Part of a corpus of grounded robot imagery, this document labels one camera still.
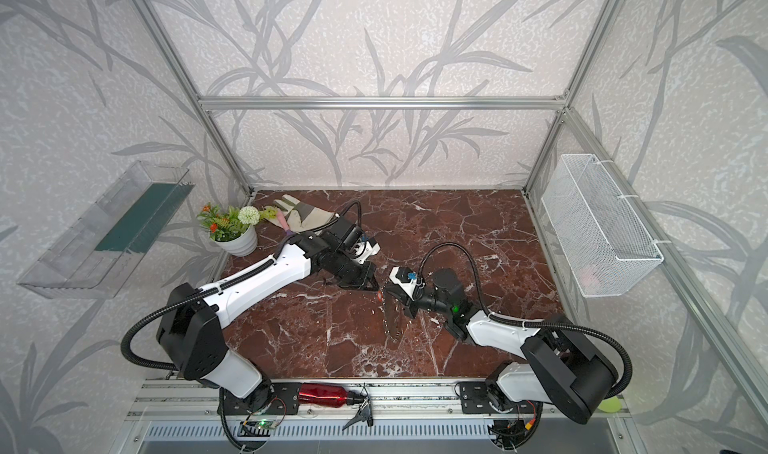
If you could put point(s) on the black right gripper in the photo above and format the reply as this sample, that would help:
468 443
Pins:
410 301

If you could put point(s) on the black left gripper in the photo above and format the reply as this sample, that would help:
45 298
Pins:
358 273

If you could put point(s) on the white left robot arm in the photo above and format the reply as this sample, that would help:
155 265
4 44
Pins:
192 332

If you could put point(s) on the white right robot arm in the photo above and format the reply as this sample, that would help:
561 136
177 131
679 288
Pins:
561 365

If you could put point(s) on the beige and grey garden glove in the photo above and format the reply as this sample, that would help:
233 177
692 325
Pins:
300 215

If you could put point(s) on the white ribbed plant pot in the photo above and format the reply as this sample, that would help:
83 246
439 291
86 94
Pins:
243 245

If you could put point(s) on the black clip tool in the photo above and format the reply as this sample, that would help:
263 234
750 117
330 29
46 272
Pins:
364 412

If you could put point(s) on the artificial green plant with flowers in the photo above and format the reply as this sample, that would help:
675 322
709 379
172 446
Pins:
224 225

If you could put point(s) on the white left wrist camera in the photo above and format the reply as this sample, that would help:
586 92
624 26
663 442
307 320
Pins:
364 249

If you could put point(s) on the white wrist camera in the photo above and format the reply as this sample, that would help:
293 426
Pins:
404 282
364 249

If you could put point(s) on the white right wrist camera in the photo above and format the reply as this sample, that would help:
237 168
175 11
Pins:
404 282

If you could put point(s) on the purple trowel pink handle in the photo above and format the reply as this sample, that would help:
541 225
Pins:
283 222

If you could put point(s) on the white wire mesh basket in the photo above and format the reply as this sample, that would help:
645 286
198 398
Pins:
608 248

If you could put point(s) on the clear plastic wall tray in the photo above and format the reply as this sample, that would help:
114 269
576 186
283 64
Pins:
95 257

